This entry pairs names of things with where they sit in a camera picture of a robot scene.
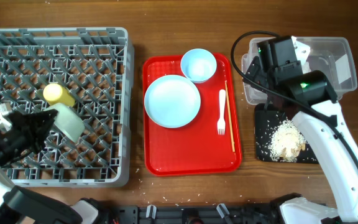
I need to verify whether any grey plastic dishwasher rack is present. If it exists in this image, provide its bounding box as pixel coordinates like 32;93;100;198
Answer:
0;27;134;187

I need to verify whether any light blue bowl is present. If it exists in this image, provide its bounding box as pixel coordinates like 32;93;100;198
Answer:
180;49;217;83

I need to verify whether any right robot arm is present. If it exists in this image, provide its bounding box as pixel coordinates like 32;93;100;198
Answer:
240;34;358;223

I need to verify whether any leftover rice food waste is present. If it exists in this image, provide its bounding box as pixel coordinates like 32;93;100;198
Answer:
268;119;307;162

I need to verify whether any wooden chopstick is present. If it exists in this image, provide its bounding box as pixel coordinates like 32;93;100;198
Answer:
225;81;236;153

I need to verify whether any black rectangular tray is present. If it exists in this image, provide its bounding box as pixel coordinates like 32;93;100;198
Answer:
254;103;318;164

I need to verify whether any white plastic fork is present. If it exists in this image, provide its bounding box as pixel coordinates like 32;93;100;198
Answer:
217;89;226;135

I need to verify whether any green bowl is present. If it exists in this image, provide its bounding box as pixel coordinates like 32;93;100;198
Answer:
44;103;85;142

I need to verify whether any clear plastic waste bin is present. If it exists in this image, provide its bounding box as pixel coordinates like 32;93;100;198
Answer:
241;37;357;105

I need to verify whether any light blue round plate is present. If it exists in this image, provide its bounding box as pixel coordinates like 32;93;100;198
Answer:
144;75;201;128

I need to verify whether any red plastic serving tray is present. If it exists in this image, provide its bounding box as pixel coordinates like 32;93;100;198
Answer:
143;53;242;176

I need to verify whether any yellow plastic cup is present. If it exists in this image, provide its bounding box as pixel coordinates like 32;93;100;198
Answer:
43;83;75;107

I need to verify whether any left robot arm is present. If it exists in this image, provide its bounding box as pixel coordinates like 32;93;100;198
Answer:
0;110;83;223

